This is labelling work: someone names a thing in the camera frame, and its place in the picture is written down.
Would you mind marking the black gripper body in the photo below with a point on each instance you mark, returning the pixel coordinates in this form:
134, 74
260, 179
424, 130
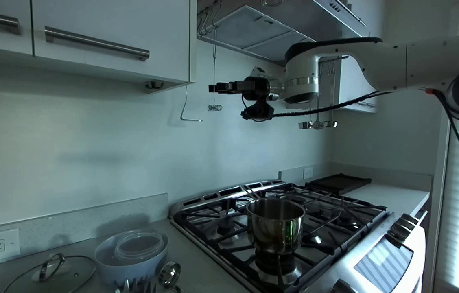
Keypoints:
256, 87

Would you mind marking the silver frother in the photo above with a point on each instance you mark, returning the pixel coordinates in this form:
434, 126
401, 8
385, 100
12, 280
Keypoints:
216, 108

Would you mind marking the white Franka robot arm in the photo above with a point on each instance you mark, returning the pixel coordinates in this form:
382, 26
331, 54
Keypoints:
403, 59

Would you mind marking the silver steel pot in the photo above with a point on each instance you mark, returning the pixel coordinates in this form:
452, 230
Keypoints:
276, 233

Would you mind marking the glass pot lid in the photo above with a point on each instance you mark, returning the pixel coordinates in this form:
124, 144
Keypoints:
48, 267

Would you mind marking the steel range hood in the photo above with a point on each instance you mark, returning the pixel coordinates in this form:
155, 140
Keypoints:
251, 26

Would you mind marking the small under-cabinet fixture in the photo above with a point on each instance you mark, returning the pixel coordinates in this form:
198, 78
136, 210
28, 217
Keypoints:
154, 85

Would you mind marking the hanging silver utensil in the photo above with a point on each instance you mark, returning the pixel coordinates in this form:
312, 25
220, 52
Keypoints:
320, 124

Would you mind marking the black rectangular tray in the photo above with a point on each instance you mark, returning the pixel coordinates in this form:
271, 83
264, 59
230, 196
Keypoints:
338, 183

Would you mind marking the wide white cabinet door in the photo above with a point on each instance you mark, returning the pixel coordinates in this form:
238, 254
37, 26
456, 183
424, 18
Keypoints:
105, 21

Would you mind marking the black cast iron grate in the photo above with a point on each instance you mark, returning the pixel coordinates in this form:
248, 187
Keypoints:
224, 228

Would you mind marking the round steel measuring cup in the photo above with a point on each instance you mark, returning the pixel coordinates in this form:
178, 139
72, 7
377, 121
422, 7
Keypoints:
170, 274

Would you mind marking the silver stove knob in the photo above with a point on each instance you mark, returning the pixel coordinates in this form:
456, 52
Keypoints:
413, 220
396, 238
404, 228

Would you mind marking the light blue bowl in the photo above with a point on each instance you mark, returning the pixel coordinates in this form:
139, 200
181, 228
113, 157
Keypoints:
133, 270

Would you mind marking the silver metal utensil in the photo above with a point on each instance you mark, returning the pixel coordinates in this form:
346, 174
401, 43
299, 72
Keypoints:
137, 285

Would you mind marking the stainless steel gas range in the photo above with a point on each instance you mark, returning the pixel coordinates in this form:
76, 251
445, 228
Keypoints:
382, 266

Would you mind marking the narrow white cabinet door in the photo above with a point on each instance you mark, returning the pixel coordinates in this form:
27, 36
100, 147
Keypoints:
2, 41

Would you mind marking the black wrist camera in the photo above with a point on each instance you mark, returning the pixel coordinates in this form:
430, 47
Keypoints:
256, 111

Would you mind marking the bent wall hook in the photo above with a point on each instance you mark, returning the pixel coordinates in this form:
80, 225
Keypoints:
185, 111

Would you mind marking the white upper wall cabinet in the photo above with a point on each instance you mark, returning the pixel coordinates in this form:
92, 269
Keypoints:
330, 82

